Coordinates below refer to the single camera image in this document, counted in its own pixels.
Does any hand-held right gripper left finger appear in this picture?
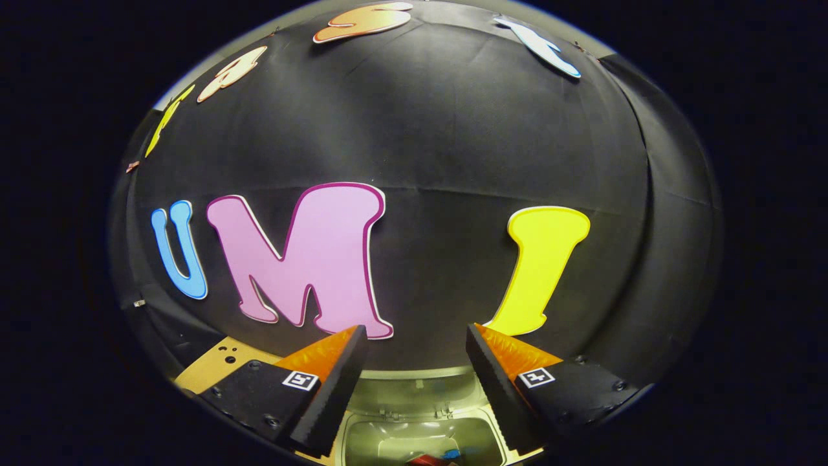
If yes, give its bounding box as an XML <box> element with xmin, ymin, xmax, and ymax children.
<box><xmin>197</xmin><ymin>325</ymin><xmax>369</xmax><ymax>458</ymax></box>

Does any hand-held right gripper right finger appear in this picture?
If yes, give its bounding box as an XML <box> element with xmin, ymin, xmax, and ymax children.
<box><xmin>466</xmin><ymin>322</ymin><xmax>641</xmax><ymax>456</ymax></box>

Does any green garbage bin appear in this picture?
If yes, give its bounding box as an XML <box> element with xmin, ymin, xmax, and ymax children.
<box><xmin>333</xmin><ymin>366</ymin><xmax>518</xmax><ymax>466</ymax></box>

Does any wooden desktop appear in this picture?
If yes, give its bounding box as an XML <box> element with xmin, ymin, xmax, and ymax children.
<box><xmin>173</xmin><ymin>337</ymin><xmax>544</xmax><ymax>466</ymax></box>

